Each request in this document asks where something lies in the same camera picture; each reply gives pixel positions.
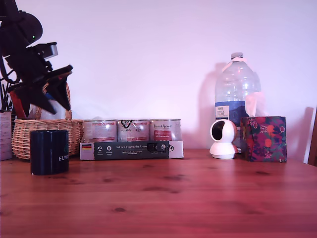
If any small bottle with blue cap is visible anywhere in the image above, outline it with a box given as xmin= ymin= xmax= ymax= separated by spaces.
xmin=39 ymin=98 xmax=65 ymax=120

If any black stick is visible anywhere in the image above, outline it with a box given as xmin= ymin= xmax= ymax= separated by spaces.
xmin=0 ymin=83 xmax=12 ymax=112

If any white printed carton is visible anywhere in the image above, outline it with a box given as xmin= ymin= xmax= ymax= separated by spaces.
xmin=0 ymin=111 xmax=13 ymax=162

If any silver can with pale label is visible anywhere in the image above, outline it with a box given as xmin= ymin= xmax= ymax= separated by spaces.
xmin=82 ymin=119 xmax=118 ymax=143

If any dark mug with white lettering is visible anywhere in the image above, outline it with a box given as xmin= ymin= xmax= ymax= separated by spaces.
xmin=30 ymin=129 xmax=69 ymax=176

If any silver can with black logo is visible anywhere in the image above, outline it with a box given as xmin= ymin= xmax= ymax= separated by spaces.
xmin=117 ymin=119 xmax=151 ymax=143

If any cardboard tray with dark print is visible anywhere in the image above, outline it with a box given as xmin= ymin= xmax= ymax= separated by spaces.
xmin=79 ymin=140 xmax=185 ymax=161

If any silver can with red label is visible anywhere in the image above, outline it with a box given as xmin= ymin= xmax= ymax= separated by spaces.
xmin=149 ymin=119 xmax=182 ymax=142

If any large clear water bottle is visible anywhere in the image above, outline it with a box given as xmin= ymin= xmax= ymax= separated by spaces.
xmin=214 ymin=52 xmax=262 ymax=150

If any pale tissue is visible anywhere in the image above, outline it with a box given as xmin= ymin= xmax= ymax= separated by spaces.
xmin=244 ymin=92 xmax=265 ymax=118

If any floral tissue box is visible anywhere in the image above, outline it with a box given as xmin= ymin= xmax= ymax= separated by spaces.
xmin=240 ymin=116 xmax=288 ymax=164

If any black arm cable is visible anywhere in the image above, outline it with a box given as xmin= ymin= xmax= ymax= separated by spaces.
xmin=0 ymin=56 xmax=20 ymax=86

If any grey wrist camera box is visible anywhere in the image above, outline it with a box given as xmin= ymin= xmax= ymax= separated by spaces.
xmin=36 ymin=42 xmax=58 ymax=60

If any wicker basket with handle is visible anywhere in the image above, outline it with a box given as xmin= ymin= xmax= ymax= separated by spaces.
xmin=11 ymin=82 xmax=84 ymax=161

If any small white round camera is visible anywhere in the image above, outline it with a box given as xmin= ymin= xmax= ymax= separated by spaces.
xmin=209 ymin=119 xmax=239 ymax=160

